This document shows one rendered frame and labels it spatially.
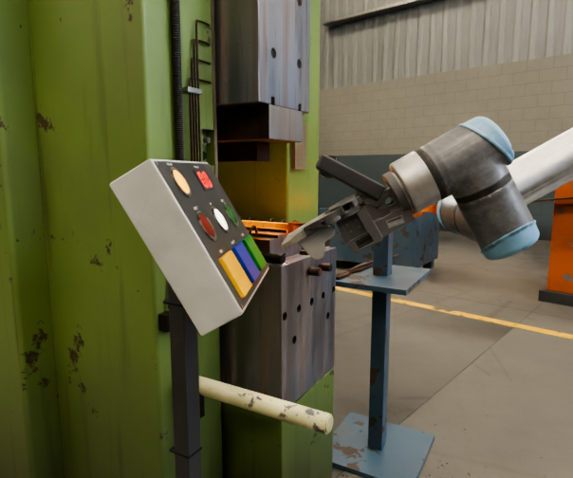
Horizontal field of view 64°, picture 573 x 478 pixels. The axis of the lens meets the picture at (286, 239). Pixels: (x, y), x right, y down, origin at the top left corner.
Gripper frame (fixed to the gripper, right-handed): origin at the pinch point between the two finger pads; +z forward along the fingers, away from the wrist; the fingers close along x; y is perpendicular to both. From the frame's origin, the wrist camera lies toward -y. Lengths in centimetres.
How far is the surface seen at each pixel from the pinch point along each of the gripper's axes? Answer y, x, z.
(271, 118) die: -27, 57, -5
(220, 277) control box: -0.4, -6.9, 11.0
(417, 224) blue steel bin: 92, 422, -67
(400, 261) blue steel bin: 119, 424, -33
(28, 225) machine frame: -35, 47, 69
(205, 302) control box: 1.9, -7.0, 15.2
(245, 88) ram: -37, 53, -3
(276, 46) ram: -44, 59, -16
